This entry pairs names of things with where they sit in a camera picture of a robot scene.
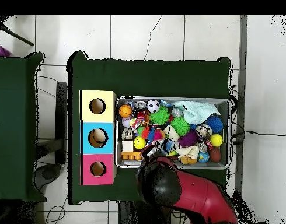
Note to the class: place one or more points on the orange basketball toy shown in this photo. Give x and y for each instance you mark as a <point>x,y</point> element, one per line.
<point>125,110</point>

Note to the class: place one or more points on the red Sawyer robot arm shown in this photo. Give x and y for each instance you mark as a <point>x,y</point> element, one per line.
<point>199,196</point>

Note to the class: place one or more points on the silver mesh bin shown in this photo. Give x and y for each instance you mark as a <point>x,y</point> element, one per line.
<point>203,165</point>

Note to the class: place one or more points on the wooden box with three holes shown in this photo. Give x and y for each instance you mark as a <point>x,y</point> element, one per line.
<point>87,116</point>

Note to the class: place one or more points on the yellow smiley face ball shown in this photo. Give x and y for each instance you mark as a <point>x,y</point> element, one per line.
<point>139,142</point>

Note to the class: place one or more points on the green spiky ball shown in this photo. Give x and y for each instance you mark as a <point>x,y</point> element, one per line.
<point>159,115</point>
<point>180,126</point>

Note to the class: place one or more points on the black and white soccer ball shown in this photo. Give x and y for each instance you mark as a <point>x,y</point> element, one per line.
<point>153,106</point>

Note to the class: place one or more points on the silver soda can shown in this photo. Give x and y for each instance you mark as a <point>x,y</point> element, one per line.
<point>140,105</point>

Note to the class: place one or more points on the mint green cloth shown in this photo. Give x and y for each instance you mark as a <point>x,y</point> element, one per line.
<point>194,112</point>

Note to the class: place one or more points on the plain yellow ball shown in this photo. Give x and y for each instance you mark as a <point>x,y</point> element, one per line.
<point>216,140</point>

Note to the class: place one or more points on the blue spiky ball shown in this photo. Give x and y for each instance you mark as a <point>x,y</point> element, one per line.
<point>215,123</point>

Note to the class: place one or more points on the black flat panel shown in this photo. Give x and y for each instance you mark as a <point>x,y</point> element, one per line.
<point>61,116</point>

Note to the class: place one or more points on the gray round base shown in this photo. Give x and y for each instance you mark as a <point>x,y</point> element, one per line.
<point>48,173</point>

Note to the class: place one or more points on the black rod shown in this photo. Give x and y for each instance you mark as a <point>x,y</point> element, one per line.
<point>19,37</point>

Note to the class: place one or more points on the purple object on floor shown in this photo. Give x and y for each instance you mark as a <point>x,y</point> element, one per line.
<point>1,51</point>

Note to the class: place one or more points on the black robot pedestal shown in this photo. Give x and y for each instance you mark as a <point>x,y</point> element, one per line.
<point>126,214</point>

